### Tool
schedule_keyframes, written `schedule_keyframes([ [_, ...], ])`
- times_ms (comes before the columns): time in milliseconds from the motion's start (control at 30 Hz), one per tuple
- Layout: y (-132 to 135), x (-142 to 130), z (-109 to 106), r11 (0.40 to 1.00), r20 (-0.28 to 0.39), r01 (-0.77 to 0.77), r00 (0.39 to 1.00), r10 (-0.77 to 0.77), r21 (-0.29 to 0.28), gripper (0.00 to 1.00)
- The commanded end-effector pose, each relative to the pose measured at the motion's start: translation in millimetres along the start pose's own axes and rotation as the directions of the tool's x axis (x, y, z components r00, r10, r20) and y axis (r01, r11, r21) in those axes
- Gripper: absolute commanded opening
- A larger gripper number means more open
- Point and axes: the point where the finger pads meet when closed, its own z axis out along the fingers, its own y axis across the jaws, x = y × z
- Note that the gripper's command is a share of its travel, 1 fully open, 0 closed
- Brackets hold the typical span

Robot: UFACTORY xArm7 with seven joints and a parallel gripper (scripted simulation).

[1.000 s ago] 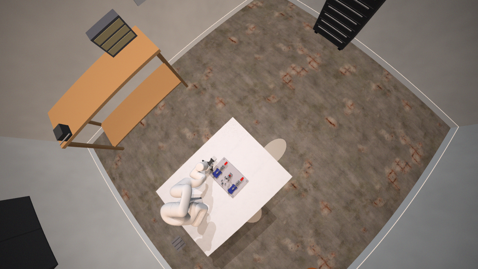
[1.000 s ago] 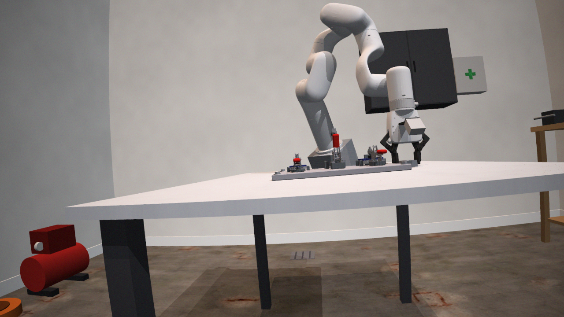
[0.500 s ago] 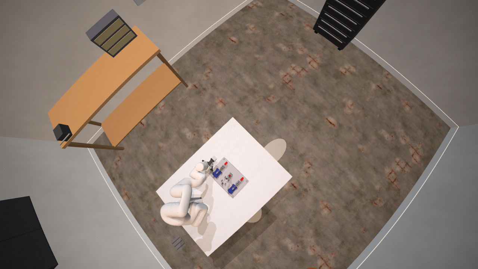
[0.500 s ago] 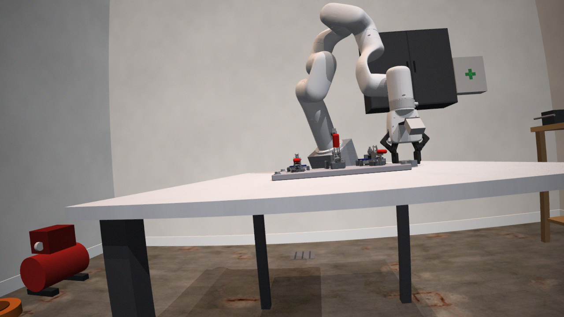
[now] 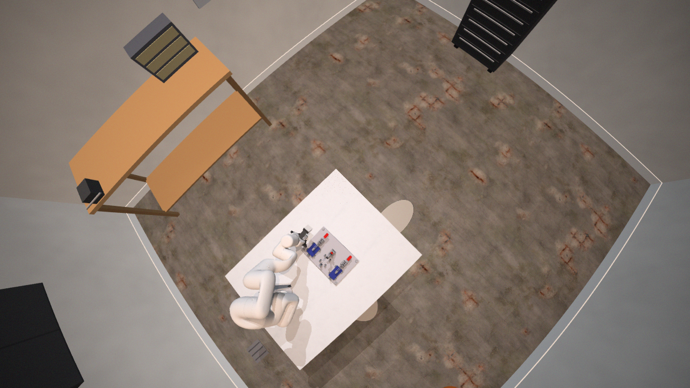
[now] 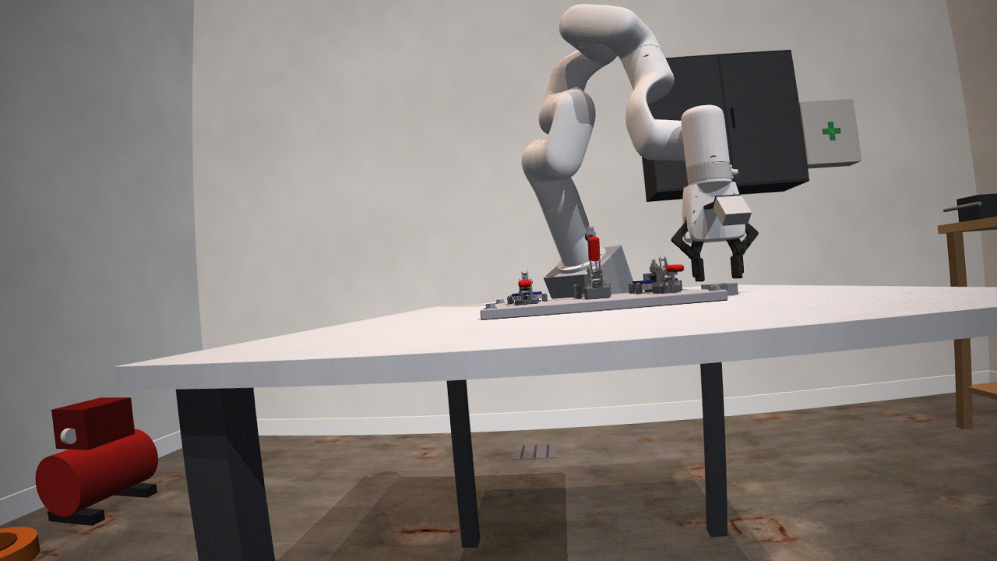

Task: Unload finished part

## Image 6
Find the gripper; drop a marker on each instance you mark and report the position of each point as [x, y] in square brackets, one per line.
[707, 226]

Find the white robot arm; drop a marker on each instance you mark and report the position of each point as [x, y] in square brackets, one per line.
[699, 139]

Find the blue flat plate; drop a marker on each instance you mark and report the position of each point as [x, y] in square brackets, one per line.
[647, 284]
[539, 293]

